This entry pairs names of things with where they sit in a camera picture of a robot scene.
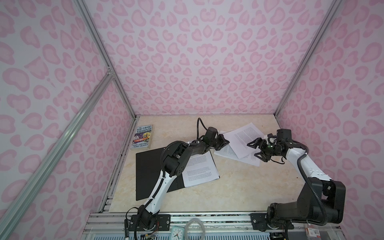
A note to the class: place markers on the red white label box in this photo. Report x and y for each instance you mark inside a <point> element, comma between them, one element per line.
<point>312,232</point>

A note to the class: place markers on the aluminium corner post right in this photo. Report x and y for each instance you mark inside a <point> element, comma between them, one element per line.
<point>326,23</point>

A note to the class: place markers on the small teal clock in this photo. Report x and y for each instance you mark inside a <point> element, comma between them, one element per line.
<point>177,233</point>

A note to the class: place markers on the aluminium diagonal frame bar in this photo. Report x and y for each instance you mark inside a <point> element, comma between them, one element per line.
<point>21,204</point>

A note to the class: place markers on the colourful paperback book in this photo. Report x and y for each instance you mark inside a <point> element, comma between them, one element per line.
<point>142,137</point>

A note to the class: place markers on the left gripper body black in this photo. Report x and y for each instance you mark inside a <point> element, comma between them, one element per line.
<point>213,143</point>

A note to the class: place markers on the grey and black file folder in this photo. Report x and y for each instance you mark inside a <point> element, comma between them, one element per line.
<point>148,171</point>

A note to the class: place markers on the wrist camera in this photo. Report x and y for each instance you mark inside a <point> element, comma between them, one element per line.
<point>211,134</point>
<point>284,136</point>

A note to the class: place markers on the aluminium corner post left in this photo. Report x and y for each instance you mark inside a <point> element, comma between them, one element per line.
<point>91,26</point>

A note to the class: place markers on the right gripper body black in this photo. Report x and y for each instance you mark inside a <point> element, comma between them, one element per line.
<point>270,149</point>

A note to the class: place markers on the aluminium corner post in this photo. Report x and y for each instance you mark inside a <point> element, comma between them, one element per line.
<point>326,23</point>
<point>91,26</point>

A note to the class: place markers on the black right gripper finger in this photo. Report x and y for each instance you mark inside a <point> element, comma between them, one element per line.
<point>262,157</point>
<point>256,143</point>

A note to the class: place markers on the clear tube loop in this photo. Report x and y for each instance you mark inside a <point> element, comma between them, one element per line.
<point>189,227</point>

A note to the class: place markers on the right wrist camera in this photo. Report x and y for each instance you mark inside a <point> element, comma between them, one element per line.
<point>284,136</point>

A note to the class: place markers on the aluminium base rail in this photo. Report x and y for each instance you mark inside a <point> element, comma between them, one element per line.
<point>219,226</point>

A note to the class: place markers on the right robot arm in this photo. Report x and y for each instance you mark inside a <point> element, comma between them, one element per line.
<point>321,200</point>

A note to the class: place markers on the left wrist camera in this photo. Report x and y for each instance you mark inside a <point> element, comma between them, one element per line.
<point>211,134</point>

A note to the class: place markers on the printed paper sheet corner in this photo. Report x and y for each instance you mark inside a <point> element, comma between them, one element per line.
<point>200,169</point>

